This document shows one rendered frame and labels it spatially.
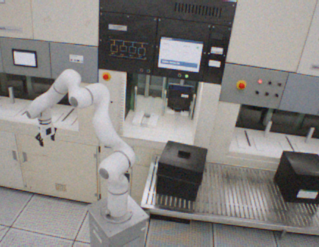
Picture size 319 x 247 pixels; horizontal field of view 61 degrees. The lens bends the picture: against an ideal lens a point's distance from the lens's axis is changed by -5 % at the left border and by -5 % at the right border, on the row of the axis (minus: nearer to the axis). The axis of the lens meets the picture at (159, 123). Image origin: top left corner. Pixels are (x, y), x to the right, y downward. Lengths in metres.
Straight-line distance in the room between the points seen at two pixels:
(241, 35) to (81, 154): 1.57
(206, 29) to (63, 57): 1.03
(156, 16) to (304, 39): 0.98
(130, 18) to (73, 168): 1.39
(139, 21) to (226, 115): 0.91
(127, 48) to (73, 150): 1.01
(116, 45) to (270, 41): 1.03
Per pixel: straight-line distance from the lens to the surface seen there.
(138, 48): 1.97
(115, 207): 1.67
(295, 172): 2.02
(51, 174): 2.75
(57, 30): 2.13
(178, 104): 2.63
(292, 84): 2.11
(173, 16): 1.91
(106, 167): 1.43
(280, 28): 2.00
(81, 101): 1.39
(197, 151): 1.91
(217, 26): 1.92
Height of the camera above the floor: 2.04
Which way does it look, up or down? 28 degrees down
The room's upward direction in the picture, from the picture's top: 6 degrees clockwise
